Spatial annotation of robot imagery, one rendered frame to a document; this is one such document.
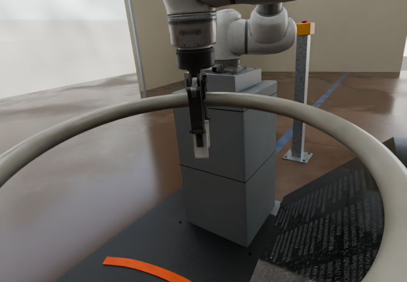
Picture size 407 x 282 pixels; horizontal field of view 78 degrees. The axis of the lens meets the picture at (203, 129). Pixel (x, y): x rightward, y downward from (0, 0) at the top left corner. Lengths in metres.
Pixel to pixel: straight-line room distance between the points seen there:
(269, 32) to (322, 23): 5.95
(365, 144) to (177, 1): 0.35
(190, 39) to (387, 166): 0.34
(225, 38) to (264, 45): 0.18
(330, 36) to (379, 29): 0.95
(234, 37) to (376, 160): 0.95
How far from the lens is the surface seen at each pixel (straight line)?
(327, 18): 7.06
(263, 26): 1.14
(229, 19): 1.20
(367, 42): 6.96
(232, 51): 1.20
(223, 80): 1.13
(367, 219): 0.47
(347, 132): 0.37
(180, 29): 0.47
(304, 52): 2.07
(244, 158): 1.13
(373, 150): 0.34
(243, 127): 1.07
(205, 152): 0.55
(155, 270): 1.39
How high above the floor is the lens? 1.04
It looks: 20 degrees down
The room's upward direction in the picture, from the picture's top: 5 degrees counter-clockwise
